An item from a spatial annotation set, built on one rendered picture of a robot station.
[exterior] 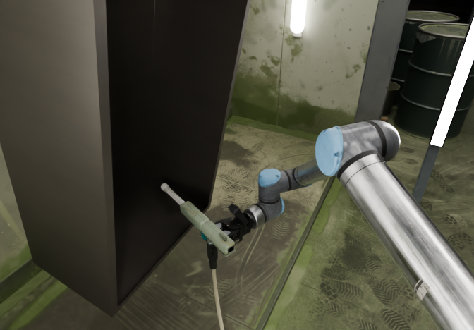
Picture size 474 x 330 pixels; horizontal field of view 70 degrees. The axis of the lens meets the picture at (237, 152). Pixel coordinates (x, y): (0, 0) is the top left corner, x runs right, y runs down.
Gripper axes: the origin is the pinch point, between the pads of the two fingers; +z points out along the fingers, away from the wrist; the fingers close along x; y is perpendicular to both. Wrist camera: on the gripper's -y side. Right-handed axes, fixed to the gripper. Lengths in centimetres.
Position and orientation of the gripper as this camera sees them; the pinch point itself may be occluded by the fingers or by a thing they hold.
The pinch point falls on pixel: (209, 237)
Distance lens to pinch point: 130.8
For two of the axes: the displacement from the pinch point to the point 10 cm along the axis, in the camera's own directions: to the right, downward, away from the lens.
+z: -7.7, 3.0, -5.6
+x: -6.3, -4.0, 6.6
